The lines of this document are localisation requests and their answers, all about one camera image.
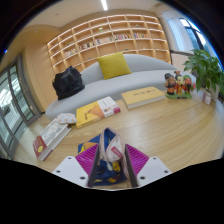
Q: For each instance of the black backpack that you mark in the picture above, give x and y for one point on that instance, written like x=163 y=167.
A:
x=68 y=83

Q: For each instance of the colourful cartoon figurines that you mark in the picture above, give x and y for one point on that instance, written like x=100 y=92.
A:
x=178 y=85

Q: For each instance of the dark-framed window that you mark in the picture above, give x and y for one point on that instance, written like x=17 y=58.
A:
x=196 y=35

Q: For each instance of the wooden wall shelf unit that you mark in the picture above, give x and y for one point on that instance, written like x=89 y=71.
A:
x=110 y=36

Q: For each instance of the white orange-dotted pouch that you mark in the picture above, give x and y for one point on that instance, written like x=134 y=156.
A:
x=66 y=118

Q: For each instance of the yellow and white book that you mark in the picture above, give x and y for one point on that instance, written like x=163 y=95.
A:
x=96 y=111

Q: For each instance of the plain yellow book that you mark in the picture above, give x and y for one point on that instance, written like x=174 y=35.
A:
x=141 y=96

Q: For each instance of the white sheer curtain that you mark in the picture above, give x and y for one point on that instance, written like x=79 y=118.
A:
x=176 y=33

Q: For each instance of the small white red-labelled jar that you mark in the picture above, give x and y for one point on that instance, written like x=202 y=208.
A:
x=207 y=97

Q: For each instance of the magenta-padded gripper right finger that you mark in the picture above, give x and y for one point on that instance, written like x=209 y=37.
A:
x=137 y=159

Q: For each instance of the grey-framed glass door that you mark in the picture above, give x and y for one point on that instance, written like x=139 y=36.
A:
x=16 y=96

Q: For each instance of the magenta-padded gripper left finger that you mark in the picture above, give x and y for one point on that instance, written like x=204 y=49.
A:
x=85 y=160

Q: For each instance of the long ceiling light strip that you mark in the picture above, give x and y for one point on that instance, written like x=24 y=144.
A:
x=104 y=4

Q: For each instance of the red and grey book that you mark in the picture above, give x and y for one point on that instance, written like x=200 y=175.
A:
x=51 y=135

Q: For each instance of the mustard yellow cushion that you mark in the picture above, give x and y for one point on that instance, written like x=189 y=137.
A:
x=113 y=65

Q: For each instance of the green potted plant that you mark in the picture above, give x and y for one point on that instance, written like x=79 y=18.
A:
x=205 y=68

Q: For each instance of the curved grey sofa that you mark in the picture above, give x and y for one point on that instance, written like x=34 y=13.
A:
x=133 y=80

